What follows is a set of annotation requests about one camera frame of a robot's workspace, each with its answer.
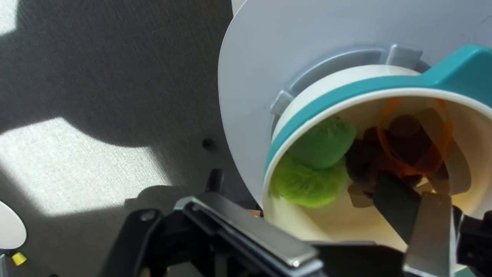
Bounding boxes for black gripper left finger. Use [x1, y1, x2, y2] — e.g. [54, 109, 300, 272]
[102, 168, 328, 277]

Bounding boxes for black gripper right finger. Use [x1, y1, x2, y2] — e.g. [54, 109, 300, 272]
[372, 172, 492, 277]

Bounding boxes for white pot with teal band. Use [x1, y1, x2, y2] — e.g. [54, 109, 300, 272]
[262, 45, 492, 254]

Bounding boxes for light green felt toy food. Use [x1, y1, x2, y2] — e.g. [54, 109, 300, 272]
[269, 155, 351, 209]

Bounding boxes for brown toy food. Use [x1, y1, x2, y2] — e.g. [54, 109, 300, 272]
[345, 114, 428, 206]

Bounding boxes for small yellow block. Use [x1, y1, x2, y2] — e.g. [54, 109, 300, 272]
[9, 249, 29, 269]

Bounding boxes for white oval object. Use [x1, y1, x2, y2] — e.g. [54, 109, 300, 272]
[0, 200, 29, 252]

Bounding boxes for orange translucent toy ring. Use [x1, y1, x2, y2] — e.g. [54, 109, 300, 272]
[377, 98, 457, 178]

